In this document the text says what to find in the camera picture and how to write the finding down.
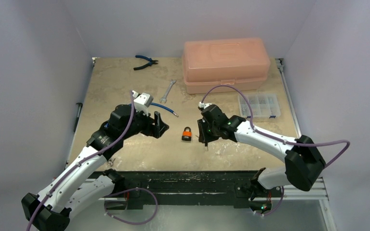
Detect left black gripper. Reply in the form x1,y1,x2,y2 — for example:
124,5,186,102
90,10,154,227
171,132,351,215
121,105,168,140

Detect orange black padlock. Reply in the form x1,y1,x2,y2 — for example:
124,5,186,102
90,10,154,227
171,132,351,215
181,127,192,142

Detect blue cable lock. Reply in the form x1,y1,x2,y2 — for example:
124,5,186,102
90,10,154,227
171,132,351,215
151,103,179,117

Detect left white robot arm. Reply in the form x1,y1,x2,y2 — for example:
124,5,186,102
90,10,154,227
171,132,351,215
21,103,169,231

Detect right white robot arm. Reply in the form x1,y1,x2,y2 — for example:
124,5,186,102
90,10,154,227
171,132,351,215
198,103,326,200

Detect silver open end wrench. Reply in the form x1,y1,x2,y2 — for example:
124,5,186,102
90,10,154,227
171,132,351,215
159,79,176,103

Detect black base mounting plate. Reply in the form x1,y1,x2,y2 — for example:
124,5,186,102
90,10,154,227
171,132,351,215
86,170,288,211

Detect clear plastic screw organizer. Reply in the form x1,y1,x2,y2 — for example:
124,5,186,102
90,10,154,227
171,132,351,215
238,93,281,118

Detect pink translucent plastic toolbox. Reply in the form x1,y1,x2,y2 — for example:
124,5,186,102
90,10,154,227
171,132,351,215
182,38,271,94

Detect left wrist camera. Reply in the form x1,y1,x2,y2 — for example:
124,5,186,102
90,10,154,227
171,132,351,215
132,90,154,116

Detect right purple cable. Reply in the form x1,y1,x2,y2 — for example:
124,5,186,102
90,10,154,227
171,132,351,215
201,85,351,169

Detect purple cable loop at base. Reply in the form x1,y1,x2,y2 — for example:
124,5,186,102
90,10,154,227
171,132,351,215
104,186,159,226

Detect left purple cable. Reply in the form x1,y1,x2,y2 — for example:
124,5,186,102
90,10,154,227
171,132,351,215
25,90,136,231

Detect blue handled pliers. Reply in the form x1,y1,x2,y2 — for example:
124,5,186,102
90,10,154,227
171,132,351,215
133,55,159,71

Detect black handle tool at edge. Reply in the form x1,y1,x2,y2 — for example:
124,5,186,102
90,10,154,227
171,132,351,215
73,102,83,132

